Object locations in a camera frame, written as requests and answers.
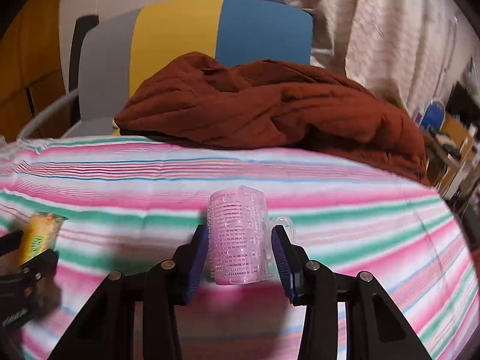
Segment pink hair roller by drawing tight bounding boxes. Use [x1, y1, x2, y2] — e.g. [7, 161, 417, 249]
[207, 186, 295, 285]

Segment yellow cracker packet green end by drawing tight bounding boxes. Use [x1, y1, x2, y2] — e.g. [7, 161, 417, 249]
[18, 212, 66, 266]

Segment wooden wardrobe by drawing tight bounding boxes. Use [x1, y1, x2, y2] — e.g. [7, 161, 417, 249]
[1, 0, 66, 142]

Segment striped pink green tablecloth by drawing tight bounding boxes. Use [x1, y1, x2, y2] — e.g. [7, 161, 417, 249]
[1, 136, 479, 359]

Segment dark red quilted jacket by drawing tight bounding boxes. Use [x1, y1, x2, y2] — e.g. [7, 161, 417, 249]
[115, 52, 427, 184]

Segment floral white curtain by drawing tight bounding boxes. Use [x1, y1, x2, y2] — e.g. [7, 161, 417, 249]
[267, 0, 479, 112]

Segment blue folding chair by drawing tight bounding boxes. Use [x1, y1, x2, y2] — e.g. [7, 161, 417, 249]
[420, 100, 446, 131]

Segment wooden desk with clutter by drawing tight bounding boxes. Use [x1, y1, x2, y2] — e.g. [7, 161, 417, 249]
[424, 114, 474, 200]

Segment grey yellow blue chair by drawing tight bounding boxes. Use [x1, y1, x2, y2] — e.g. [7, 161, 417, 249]
[18, 0, 313, 139]

